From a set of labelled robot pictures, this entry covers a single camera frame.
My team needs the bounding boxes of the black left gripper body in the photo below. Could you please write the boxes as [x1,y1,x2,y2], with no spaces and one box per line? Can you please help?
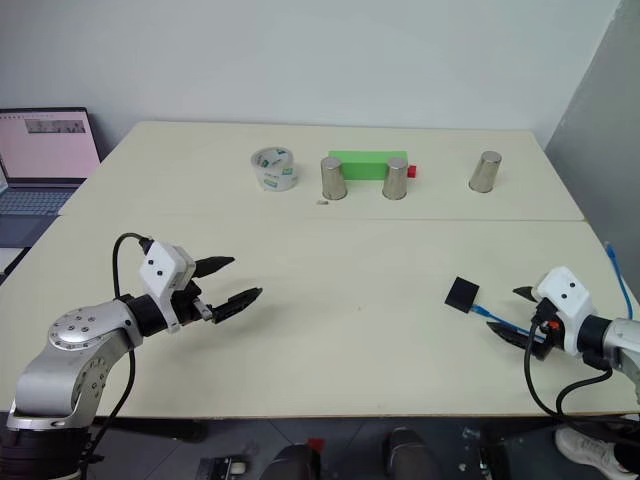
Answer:
[171,280,217,327]

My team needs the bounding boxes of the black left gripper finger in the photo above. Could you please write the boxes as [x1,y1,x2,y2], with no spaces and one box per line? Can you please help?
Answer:
[211,286,265,326]
[191,255,237,280]

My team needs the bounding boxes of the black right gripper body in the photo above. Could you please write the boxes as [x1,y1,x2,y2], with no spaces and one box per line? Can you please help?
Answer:
[530,298,562,361]

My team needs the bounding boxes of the small black square pad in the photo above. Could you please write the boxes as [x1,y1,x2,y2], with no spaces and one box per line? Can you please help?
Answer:
[443,274,481,315]

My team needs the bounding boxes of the clear packing tape roll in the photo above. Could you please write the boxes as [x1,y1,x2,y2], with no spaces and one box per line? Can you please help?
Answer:
[249,146,299,193]

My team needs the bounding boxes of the white sneaker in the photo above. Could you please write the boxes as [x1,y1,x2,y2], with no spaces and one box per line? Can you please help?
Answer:
[554,426,632,480]

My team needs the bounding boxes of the steel cup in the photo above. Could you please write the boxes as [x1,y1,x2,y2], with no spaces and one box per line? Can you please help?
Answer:
[319,155,349,201]
[381,157,410,201]
[467,150,503,194]

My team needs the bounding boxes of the dark rounded shape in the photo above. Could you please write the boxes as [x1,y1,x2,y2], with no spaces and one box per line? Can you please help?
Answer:
[381,426,432,480]
[258,441,322,480]

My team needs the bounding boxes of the green rectangular block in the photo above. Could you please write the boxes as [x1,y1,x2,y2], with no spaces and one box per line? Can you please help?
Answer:
[327,149,409,182]

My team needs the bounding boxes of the open laptop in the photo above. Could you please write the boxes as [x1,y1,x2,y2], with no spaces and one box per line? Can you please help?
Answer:
[0,106,104,249]

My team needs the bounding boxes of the blue cable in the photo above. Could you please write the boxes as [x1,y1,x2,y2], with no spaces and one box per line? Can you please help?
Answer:
[471,241,640,344]

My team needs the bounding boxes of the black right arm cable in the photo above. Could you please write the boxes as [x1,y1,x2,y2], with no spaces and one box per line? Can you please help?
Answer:
[523,312,640,437]

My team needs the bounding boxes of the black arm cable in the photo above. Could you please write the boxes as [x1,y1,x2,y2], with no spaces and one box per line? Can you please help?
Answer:
[79,232,154,466]
[523,312,640,437]

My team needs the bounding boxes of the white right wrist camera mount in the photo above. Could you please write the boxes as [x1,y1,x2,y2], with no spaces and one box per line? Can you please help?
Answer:
[530,265,599,358]

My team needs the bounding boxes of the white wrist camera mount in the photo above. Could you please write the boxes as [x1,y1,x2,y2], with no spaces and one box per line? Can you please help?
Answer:
[138,240,197,335]
[530,265,599,358]

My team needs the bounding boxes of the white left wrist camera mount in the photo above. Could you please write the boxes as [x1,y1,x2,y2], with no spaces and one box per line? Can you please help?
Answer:
[138,240,197,335]

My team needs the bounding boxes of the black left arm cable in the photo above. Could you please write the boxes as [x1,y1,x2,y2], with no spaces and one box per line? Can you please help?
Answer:
[79,232,154,466]

